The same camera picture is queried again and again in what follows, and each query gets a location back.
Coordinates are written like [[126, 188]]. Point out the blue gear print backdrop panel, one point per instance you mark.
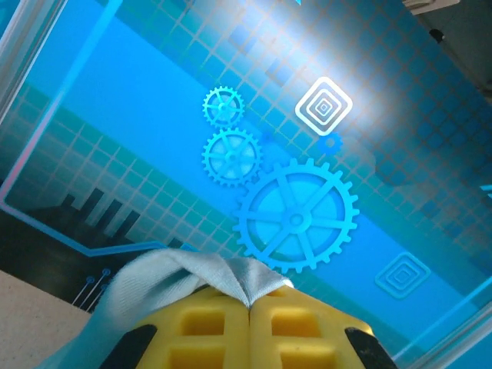
[[153, 115]]

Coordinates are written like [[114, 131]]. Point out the light blue printed t-shirt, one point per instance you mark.
[[153, 276]]

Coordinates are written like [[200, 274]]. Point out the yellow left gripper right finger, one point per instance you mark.
[[307, 338]]

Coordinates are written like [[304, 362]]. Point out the aluminium frame post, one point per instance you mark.
[[23, 57], [461, 338]]

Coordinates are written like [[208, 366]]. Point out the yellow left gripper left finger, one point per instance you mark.
[[200, 338]]

